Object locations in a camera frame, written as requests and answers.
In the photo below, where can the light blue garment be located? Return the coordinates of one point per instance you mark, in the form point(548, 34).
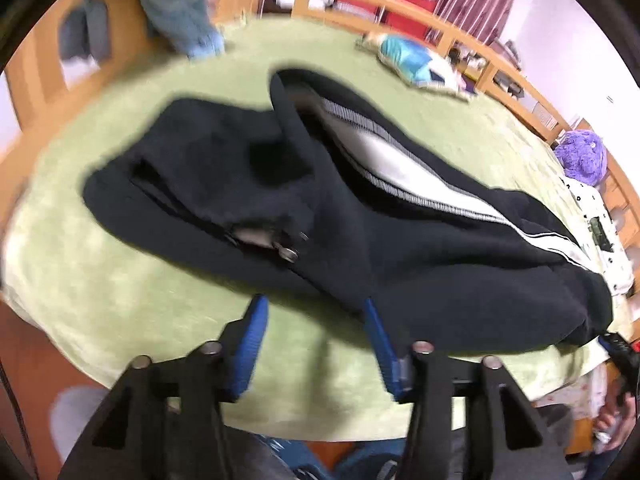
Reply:
point(175, 5)

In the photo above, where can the green blanket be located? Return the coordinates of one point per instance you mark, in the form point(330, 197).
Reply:
point(125, 300)

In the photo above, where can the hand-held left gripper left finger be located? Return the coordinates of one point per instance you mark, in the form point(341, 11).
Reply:
point(249, 345)

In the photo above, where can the purple plush toy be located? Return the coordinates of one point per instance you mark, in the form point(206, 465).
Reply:
point(582, 157)

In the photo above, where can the colourful patterned pillow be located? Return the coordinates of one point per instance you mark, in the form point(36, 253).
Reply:
point(410, 57)

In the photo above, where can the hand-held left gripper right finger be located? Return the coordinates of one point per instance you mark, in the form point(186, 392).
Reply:
point(382, 347)

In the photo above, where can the person's blue jeans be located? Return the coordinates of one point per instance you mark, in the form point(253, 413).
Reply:
point(370, 462)

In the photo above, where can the floral bed sheet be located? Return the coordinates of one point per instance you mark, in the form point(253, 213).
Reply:
point(570, 390)

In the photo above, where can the red box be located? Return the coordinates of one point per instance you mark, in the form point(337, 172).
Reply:
point(412, 7)

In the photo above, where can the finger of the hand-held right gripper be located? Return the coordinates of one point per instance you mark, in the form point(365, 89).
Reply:
point(606, 345)

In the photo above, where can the black pants with white stripe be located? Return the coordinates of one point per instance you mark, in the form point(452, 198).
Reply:
point(250, 175)

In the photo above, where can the white dotted pillow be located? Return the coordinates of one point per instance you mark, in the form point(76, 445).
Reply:
point(590, 205)

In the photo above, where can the wooden bed frame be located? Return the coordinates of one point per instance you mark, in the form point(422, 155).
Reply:
point(122, 35)

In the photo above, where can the person's right hand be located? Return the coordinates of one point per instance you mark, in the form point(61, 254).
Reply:
point(612, 422)

